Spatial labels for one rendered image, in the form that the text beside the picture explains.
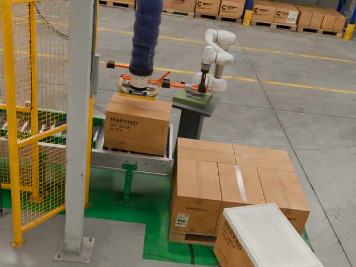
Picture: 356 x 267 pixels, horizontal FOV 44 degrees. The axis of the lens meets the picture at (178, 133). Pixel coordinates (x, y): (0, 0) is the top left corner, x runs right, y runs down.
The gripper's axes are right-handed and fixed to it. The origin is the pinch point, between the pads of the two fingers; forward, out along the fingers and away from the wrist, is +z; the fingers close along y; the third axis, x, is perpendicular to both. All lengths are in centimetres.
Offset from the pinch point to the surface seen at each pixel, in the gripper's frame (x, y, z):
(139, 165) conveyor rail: -49, 37, 72
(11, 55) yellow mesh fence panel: -142, 105, -50
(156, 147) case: -35, 23, 58
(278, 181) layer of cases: 85, 42, 68
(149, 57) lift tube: -53, 10, -27
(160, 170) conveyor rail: -29, 37, 75
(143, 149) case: -48, 23, 62
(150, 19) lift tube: -55, 13, -62
